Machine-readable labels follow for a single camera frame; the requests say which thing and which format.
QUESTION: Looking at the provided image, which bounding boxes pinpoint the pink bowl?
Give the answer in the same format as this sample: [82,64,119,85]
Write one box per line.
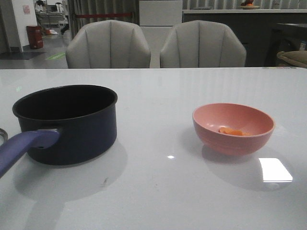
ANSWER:
[192,103,275,156]

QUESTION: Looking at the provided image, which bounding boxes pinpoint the dark blue saucepan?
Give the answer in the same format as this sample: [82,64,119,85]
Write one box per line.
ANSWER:
[0,85,118,174]

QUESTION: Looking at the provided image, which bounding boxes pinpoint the white cabinet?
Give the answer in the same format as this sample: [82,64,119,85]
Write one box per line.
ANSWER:
[139,0,182,68]

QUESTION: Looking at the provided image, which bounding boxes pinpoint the beige cushion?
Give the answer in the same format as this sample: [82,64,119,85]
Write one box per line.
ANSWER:
[276,50,307,68]

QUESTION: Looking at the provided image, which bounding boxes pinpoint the fruit plate on counter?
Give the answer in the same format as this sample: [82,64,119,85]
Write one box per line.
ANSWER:
[240,0,260,10]

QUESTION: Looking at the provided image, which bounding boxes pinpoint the orange ham slices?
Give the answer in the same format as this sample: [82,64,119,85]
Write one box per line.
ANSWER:
[218,126,251,136]

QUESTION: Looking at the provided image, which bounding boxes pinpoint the right grey upholstered chair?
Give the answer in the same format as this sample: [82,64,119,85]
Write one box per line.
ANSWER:
[160,20,247,68]

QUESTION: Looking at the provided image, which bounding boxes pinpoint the dark counter with white top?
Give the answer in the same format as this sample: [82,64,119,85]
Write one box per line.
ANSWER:
[182,9,307,67]

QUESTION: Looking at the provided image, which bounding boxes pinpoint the red barrier belt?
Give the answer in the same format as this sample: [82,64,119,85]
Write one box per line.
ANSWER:
[74,12,134,19]

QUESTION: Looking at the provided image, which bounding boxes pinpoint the red bin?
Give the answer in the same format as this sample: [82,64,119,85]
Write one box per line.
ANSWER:
[26,25,43,49]

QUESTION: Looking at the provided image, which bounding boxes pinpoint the left grey upholstered chair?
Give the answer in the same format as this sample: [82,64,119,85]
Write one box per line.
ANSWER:
[66,20,151,69]

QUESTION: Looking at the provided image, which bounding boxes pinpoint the grey upholstered chair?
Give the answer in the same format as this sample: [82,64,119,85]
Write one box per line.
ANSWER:
[66,20,151,69]
[160,20,247,68]

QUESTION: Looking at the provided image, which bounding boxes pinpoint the glass lid blue knob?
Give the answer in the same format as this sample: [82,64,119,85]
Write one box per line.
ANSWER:
[0,128,8,145]

